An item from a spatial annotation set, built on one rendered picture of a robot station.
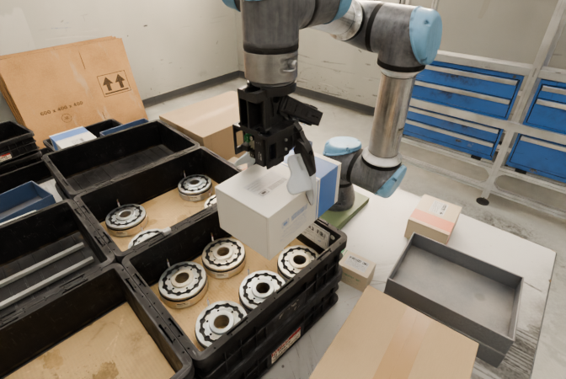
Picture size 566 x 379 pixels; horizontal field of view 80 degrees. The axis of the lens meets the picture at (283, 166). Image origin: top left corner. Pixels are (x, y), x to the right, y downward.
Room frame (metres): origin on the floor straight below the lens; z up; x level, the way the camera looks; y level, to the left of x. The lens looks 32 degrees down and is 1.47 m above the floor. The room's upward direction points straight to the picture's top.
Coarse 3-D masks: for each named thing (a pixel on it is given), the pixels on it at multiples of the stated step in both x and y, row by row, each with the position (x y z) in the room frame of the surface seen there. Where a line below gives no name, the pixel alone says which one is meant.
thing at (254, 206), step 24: (264, 168) 0.50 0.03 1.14; (288, 168) 0.50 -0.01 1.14; (336, 168) 0.51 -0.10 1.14; (216, 192) 0.45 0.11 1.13; (240, 192) 0.43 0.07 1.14; (264, 192) 0.43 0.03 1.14; (288, 192) 0.43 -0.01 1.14; (336, 192) 0.52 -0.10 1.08; (240, 216) 0.41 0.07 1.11; (264, 216) 0.38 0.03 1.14; (288, 216) 0.41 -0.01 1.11; (312, 216) 0.46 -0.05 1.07; (240, 240) 0.42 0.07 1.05; (264, 240) 0.38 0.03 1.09; (288, 240) 0.41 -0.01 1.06
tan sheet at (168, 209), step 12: (168, 192) 0.85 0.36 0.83; (144, 204) 0.79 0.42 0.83; (156, 204) 0.79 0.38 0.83; (168, 204) 0.79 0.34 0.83; (180, 204) 0.79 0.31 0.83; (192, 204) 0.79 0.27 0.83; (204, 204) 0.79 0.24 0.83; (156, 216) 0.73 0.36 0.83; (168, 216) 0.73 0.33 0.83; (180, 216) 0.73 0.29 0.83; (144, 228) 0.69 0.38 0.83; (156, 228) 0.69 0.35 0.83; (120, 240) 0.64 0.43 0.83
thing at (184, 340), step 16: (192, 224) 0.59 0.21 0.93; (320, 224) 0.60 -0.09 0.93; (160, 240) 0.54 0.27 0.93; (128, 256) 0.49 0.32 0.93; (320, 256) 0.49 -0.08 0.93; (128, 272) 0.45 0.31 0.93; (304, 272) 0.45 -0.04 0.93; (144, 288) 0.41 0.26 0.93; (288, 288) 0.41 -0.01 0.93; (160, 304) 0.38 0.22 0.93; (272, 304) 0.38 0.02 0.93; (240, 320) 0.35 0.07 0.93; (256, 320) 0.36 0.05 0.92; (176, 336) 0.32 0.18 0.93; (224, 336) 0.32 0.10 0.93; (240, 336) 0.33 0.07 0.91; (192, 352) 0.29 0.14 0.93; (208, 352) 0.29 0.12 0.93; (224, 352) 0.31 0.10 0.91
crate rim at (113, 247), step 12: (180, 156) 0.91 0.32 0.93; (216, 156) 0.91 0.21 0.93; (144, 168) 0.83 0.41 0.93; (240, 168) 0.83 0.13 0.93; (120, 180) 0.77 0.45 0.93; (84, 192) 0.72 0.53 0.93; (84, 204) 0.67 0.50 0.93; (216, 204) 0.67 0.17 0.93; (192, 216) 0.62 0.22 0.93; (96, 228) 0.58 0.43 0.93; (108, 240) 0.54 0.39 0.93; (144, 240) 0.54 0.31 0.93; (120, 252) 0.51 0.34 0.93
